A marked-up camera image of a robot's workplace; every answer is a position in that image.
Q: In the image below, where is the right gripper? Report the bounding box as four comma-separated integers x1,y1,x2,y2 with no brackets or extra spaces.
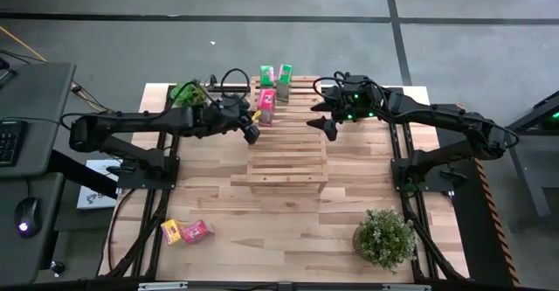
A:
306,75,386,142

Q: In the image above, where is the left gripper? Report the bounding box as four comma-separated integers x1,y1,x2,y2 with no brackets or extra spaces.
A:
203,96,262,146

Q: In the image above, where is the red Froot Loops cereal box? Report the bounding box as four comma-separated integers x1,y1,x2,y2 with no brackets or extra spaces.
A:
178,219,216,245
256,88,277,128

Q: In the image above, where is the green Apple Jacks cereal box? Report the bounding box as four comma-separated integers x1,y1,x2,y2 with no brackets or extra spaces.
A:
275,63,293,104
259,65,275,88

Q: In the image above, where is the yellow Corn Pops cereal box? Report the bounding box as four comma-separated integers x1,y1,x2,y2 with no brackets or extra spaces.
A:
160,218,184,246

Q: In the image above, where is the wooden slatted shelf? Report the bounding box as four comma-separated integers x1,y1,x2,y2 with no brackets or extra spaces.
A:
230,75,329,196

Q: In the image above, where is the succulent in triangle-patterned pot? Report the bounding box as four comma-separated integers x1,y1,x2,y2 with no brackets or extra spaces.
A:
169,79,210,108

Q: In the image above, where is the bushy small-leaved potted plant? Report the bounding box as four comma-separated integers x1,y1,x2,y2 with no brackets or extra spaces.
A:
351,207,418,274

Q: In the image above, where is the white printed cardboard box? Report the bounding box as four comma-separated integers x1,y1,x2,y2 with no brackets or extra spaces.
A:
76,158,121,211

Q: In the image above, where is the black mat with hazard stripe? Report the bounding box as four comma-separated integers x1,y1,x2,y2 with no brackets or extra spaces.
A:
430,102,521,286

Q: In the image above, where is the black metal stand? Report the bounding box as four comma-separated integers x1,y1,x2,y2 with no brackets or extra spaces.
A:
506,89,559,232

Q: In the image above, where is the grey desk top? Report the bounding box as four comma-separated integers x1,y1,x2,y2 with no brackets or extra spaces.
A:
0,62,76,178
0,172,65,286

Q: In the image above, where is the black computer keyboard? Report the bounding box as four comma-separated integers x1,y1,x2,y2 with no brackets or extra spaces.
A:
0,119,28,168

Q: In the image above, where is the black computer mouse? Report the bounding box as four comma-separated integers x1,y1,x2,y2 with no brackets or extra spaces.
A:
13,197,43,239

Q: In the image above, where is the black aluminium table frame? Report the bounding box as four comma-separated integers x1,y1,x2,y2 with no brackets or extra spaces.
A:
98,83,471,286

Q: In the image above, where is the yellow cable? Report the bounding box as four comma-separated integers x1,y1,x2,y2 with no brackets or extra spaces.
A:
0,25,115,114

